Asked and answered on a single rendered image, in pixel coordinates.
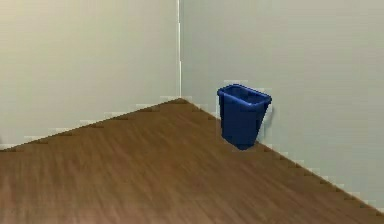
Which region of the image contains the blue waste bin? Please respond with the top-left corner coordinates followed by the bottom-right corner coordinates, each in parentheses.
top-left (216, 83), bottom-right (273, 151)

